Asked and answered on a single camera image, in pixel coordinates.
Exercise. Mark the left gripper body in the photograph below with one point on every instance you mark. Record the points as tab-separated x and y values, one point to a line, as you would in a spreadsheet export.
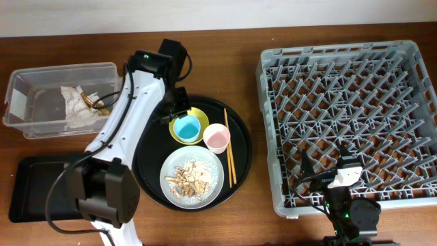
177	105

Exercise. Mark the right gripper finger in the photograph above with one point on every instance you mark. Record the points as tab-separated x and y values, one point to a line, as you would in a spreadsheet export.
344	152
306	166

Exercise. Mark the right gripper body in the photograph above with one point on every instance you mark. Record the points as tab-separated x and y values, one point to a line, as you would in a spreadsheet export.
332	180

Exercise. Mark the gold snack wrapper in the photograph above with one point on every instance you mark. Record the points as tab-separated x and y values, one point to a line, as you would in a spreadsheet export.
89	103

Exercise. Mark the white paper napkin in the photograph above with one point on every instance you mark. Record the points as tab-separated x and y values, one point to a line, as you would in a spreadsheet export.
78	113

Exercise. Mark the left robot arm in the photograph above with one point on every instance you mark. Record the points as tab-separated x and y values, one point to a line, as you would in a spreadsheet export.
101	184

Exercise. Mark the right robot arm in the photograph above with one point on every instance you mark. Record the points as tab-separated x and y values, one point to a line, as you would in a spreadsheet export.
354	220

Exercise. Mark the grey dishwasher rack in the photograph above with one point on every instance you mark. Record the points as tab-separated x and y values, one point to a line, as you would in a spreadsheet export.
377	98

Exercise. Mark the clear plastic waste bin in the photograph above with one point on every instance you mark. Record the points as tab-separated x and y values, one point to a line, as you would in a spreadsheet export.
36	106

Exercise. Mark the blue cup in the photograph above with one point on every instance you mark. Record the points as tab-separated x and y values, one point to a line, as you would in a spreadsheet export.
187	128

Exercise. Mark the yellow bowl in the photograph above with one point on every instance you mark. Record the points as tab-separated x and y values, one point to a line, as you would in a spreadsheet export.
204	121

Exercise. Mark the pink cup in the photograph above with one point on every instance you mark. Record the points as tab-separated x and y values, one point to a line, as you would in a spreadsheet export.
216	137

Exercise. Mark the grey plate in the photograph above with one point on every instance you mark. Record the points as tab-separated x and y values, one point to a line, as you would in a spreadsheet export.
178	158

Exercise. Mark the right wooden chopstick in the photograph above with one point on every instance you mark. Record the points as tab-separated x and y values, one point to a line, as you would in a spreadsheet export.
234	179

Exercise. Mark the round black serving tray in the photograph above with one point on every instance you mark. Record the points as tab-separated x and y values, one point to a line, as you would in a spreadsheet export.
156	144

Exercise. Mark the food scraps and rice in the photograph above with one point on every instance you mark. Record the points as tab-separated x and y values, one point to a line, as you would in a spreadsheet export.
193	180

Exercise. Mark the black rectangular tray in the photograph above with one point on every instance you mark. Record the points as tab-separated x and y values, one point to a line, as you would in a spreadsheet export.
34	178

